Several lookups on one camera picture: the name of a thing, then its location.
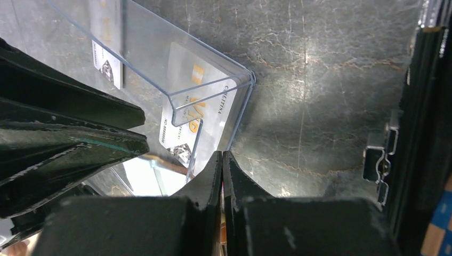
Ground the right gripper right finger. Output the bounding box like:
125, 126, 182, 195
222, 151, 400, 255

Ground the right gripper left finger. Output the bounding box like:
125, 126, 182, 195
33, 151, 222, 255

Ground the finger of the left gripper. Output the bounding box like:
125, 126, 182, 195
1, 122, 149, 218
1, 39, 146, 129

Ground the white VIP credit card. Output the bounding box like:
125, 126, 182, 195
159, 42, 252, 175

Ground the clear plastic card sleeve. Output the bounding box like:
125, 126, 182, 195
1, 1, 255, 165

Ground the brown leather card holder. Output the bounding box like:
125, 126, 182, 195
83, 153, 194, 197

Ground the white VIP card in sleeve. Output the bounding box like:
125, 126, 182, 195
88, 0, 123, 90

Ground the black poker chip case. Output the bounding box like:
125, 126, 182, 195
362, 1, 451, 255

